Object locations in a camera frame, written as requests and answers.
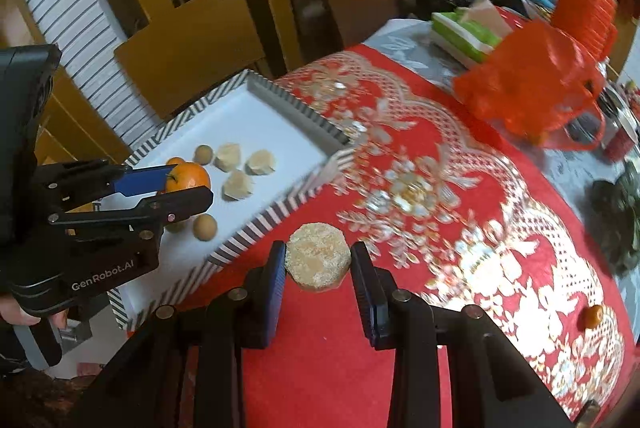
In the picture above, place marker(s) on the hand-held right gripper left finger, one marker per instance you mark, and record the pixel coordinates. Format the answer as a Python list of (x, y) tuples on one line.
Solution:
[(274, 293)]

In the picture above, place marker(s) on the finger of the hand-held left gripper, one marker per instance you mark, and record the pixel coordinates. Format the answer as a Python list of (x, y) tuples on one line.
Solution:
[(145, 178), (185, 203)]

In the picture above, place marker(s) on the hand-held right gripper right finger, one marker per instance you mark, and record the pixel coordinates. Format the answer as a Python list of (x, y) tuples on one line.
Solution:
[(367, 303)]

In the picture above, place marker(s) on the orange tangerine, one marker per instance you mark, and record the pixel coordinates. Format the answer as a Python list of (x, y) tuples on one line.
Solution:
[(190, 175), (592, 315)]

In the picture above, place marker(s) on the brown longan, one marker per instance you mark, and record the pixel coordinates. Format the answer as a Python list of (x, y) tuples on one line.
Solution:
[(205, 226), (203, 153)]

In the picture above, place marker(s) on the small orange kumquat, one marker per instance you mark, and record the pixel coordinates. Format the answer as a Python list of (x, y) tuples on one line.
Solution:
[(175, 161)]

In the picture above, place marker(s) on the large beige cake piece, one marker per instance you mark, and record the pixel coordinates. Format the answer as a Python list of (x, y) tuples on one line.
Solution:
[(237, 184)]

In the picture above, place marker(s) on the round beige cake piece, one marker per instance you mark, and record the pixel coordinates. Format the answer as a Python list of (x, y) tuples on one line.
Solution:
[(317, 258)]

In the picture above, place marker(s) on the striped white cardboard box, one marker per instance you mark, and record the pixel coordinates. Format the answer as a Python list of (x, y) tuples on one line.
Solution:
[(280, 123)]

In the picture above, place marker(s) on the person's left hand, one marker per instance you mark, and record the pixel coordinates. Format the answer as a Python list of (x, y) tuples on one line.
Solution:
[(15, 314)]

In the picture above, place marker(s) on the striped white panel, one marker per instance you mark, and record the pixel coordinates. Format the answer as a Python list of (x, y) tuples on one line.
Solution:
[(65, 8)]

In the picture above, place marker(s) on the yellow wooden chair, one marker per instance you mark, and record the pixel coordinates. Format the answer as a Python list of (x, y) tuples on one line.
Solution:
[(190, 53)]

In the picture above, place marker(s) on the green leafy vegetable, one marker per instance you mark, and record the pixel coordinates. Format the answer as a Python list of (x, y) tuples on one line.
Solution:
[(617, 218)]

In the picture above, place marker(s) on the red plastic bag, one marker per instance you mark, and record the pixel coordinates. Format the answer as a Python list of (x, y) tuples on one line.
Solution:
[(530, 73)]

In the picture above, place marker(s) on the green and white tissue pack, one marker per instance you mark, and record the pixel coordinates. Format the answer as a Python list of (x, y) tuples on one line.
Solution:
[(465, 33)]

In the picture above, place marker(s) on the orange plastic cup stack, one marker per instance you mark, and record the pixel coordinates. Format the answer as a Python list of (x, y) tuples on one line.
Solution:
[(585, 3)]

